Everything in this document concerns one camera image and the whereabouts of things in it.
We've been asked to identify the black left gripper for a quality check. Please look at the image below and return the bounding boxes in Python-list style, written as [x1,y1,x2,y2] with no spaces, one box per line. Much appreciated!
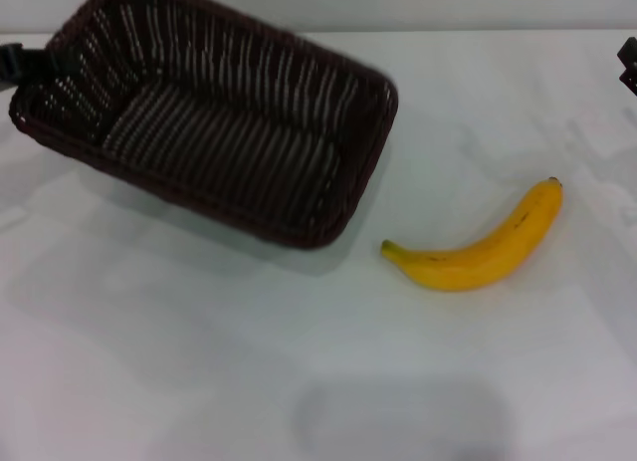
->
[0,42,77,95]

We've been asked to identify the black woven plastic basket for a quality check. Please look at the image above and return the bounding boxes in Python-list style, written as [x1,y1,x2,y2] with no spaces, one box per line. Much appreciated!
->
[8,0,400,252]

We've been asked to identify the yellow banana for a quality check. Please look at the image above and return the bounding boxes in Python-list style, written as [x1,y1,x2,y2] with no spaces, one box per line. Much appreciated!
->
[380,176,564,293]

